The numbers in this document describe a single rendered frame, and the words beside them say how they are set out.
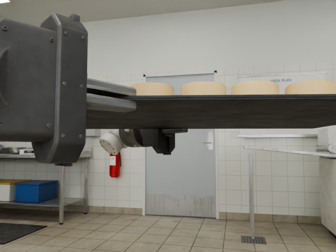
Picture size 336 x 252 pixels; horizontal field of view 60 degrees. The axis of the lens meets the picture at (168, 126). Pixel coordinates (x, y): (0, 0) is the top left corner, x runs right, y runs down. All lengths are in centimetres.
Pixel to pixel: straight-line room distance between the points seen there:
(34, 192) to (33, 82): 421
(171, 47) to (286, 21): 164
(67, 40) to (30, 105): 6
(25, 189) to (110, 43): 247
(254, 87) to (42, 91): 20
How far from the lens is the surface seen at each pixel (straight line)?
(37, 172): 517
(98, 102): 26
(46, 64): 24
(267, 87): 31
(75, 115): 23
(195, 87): 30
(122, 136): 78
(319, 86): 33
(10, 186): 468
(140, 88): 31
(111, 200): 458
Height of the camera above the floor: 95
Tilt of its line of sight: 5 degrees up
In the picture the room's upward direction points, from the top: straight up
